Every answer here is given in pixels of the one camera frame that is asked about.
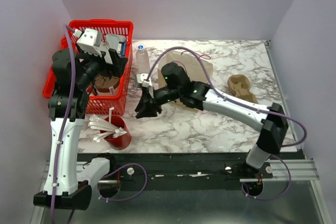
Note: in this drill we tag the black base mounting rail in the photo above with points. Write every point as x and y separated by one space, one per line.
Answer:
180 171

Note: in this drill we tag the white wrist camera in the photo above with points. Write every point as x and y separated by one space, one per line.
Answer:
143 81
90 42

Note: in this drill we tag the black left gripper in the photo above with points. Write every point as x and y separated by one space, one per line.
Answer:
115 68

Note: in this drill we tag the pink and beige paper bag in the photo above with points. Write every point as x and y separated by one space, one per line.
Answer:
192 68

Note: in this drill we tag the red cylindrical straw holder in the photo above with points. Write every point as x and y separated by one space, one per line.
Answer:
123 140

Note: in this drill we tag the blue book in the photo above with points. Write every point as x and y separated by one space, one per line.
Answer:
123 48

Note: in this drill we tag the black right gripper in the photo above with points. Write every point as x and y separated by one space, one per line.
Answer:
147 105

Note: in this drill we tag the clear plastic water bottle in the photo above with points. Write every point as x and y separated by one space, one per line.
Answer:
142 59

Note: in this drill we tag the brown cardboard cup carrier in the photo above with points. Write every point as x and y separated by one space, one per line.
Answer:
239 86

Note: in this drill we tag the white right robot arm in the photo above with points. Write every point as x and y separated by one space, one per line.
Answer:
269 121

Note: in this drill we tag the red plastic shopping basket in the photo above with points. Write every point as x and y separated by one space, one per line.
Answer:
101 104

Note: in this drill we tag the aluminium frame rail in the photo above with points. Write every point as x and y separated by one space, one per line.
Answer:
300 170

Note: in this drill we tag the grey cloth pouch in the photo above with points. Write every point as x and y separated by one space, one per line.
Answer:
115 41

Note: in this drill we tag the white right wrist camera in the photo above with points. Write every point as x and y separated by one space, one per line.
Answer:
143 81

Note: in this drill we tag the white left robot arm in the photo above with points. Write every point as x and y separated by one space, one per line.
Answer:
65 188

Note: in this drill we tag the brown round lidded box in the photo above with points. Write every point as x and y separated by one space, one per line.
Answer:
107 85

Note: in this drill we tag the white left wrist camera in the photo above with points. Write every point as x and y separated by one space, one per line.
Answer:
90 42

